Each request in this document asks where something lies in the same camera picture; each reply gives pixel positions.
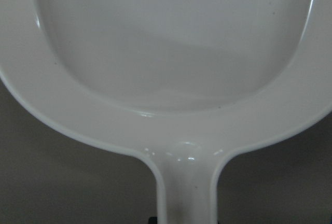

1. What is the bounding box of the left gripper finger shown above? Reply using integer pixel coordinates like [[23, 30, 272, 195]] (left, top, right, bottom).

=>
[[148, 216, 158, 224]]

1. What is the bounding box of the beige plastic dustpan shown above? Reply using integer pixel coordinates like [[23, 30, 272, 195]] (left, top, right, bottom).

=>
[[1, 0, 331, 223]]

